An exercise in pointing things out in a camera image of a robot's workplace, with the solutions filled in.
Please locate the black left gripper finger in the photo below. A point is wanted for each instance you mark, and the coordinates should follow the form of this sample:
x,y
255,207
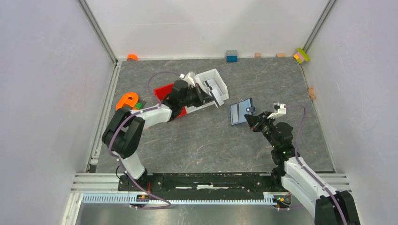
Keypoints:
x,y
199,91
207,99

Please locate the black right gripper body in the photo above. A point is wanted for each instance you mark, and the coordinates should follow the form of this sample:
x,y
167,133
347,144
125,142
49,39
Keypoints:
x,y
264,124

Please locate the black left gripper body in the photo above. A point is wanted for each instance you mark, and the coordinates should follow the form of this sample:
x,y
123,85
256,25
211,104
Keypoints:
x,y
192,98

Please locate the white card with stripe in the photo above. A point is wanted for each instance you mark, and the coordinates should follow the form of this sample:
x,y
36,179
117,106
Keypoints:
x,y
217,96

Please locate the blue card holder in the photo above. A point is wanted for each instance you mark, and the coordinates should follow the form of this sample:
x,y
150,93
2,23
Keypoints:
x,y
239,110

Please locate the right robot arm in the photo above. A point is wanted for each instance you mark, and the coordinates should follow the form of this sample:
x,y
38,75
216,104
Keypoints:
x,y
326,204

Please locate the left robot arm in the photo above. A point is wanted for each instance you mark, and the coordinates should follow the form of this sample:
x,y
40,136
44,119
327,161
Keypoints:
x,y
123,133

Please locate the white cards in bin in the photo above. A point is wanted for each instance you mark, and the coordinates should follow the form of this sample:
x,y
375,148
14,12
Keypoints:
x,y
211,84

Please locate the white bin with cards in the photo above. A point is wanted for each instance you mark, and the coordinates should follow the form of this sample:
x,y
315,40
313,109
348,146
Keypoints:
x,y
214,74

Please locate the white bin with wallets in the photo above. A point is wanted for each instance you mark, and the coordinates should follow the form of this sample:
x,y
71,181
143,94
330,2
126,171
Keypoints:
x,y
194,106

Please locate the red bin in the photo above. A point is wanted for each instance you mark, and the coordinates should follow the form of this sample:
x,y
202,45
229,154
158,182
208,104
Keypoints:
x,y
161,93

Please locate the green toy block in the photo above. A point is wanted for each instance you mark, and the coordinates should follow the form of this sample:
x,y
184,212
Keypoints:
x,y
139,105

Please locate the blue grey toy brick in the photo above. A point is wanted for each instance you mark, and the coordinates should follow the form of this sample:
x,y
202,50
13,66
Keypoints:
x,y
231,56

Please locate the orange letter-shaped toy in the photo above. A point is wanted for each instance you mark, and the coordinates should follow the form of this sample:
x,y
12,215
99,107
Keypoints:
x,y
129,99

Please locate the curved wooden block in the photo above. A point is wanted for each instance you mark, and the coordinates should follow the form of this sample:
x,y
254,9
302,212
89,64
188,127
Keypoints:
x,y
311,93

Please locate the orange round toy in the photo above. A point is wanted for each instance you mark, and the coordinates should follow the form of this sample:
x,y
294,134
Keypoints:
x,y
131,57

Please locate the flat tan wooden block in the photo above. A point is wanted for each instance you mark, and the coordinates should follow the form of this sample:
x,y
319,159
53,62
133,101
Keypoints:
x,y
280,55

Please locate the multicolour brick stack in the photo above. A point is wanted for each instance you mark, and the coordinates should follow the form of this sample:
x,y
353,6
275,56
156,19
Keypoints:
x,y
300,56

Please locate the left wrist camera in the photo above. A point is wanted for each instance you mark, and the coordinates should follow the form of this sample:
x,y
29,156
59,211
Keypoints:
x,y
189,78

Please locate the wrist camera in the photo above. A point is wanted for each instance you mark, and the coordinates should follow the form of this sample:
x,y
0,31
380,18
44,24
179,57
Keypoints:
x,y
189,78
279,111

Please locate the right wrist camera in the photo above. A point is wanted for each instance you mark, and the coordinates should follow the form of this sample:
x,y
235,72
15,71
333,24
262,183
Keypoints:
x,y
279,111

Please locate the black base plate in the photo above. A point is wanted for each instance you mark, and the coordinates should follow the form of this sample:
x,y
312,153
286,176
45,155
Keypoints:
x,y
257,182

